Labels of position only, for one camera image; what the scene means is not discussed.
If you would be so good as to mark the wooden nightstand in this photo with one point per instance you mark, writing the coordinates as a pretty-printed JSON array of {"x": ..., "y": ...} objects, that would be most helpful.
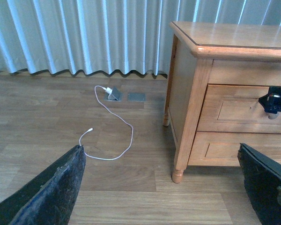
[{"x": 220, "y": 54}]

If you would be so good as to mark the open grey floor socket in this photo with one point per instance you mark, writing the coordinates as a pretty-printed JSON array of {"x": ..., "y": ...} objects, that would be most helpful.
[{"x": 112, "y": 94}]

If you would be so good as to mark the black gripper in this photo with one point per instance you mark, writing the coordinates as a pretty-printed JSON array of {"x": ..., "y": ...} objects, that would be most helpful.
[{"x": 271, "y": 102}]

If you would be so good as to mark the closed grey floor plate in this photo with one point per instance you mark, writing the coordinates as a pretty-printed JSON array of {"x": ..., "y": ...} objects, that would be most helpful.
[{"x": 136, "y": 97}]

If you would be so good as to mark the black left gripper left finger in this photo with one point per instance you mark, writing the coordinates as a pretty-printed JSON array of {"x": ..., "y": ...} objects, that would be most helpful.
[{"x": 49, "y": 198}]

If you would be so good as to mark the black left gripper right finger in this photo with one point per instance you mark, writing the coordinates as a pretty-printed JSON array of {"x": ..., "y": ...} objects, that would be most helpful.
[{"x": 262, "y": 182}]

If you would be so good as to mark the wooden drawer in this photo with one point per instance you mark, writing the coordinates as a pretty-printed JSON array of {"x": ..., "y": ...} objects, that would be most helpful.
[
  {"x": 221, "y": 149},
  {"x": 236, "y": 109}
]

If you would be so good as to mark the grey-white pleated curtain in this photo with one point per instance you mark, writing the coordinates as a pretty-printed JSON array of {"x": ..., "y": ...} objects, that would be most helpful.
[{"x": 110, "y": 35}]

